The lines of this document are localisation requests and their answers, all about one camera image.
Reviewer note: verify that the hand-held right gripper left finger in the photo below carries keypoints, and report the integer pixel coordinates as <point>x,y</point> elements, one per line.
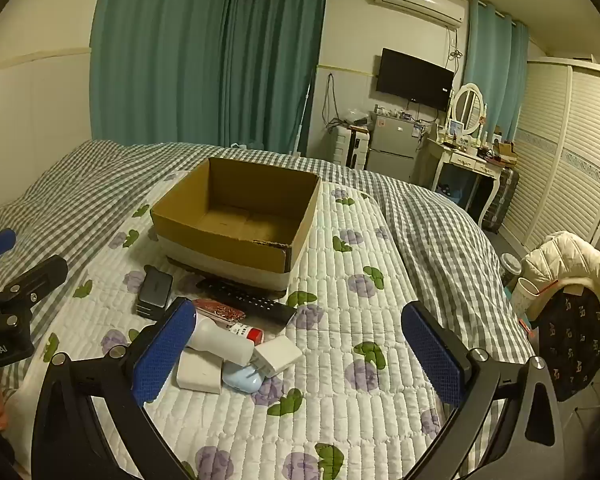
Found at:
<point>161,355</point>

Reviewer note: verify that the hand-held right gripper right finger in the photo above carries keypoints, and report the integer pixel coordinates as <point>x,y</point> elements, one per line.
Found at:
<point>432,355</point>

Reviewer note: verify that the white rectangular block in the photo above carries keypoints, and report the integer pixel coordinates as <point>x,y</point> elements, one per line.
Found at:
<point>199,374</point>

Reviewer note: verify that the white bottle with red cap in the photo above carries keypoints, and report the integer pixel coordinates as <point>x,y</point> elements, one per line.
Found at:
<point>220,342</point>

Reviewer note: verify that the black power bank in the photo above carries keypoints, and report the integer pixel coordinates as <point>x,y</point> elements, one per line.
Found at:
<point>155,291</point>

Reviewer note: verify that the red-brown patterned wallet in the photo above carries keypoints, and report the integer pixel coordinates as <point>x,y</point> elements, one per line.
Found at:
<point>221,311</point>

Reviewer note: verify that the light blue oval case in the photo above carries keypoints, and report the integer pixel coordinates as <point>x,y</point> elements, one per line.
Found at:
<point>242,379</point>

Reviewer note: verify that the black remote control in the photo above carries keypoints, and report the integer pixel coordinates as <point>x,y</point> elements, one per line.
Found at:
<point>260,305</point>

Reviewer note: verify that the small white box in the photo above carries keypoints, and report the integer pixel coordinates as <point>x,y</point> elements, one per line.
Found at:
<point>277,353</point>

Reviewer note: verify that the white floral quilted mat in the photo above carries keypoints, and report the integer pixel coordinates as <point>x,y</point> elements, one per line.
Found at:
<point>340,360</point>

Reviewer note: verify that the white paper cup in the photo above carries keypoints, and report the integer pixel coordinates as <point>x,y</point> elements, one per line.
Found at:
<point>524,295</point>

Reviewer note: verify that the grey checked duvet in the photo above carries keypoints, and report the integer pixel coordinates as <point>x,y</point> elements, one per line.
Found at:
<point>440,245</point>

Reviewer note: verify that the clear lidded jar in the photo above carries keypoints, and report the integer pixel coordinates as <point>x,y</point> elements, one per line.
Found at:
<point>510,267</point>

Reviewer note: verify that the black printed garment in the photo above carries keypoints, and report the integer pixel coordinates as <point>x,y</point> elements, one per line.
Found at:
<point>575,340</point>

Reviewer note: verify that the cream puffer jacket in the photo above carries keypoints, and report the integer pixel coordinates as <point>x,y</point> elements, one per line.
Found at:
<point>570,260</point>

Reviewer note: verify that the blue bin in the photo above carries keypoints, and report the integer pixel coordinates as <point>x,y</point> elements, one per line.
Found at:
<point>455,187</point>

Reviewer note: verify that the dark ribbed suitcase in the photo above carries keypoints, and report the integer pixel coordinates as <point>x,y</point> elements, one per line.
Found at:
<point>502,197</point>

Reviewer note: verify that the white dressing table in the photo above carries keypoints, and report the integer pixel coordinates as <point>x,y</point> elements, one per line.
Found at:
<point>462,157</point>

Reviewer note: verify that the silver small fridge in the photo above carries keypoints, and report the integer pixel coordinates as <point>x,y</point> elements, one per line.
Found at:
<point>392,147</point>

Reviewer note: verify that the small brown cardboard box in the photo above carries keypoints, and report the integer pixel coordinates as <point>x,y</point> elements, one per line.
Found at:
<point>506,152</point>

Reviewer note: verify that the white ribbed suitcase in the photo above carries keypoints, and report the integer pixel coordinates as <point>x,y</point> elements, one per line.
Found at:
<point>351,147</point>

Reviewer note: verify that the white louvred wardrobe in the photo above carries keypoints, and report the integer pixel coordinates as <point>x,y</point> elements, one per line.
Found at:
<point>565,160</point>

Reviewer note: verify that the oval white vanity mirror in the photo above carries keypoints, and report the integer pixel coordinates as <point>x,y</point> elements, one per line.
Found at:
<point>467,106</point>

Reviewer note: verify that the white mop pole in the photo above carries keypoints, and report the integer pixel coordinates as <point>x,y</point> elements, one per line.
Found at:
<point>304,120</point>

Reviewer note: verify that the dark teal curtain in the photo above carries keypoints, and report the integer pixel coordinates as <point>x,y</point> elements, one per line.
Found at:
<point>205,55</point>

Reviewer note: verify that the light teal curtain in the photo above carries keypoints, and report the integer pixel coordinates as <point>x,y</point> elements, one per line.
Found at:
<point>495,70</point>

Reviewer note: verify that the white air conditioner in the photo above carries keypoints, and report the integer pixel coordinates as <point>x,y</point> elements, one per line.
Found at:
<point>420,0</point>

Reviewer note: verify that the small photo frame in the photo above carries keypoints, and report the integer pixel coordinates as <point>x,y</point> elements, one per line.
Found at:
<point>456,128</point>

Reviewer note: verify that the black wall television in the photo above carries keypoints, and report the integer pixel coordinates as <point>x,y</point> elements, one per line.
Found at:
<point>414,79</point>

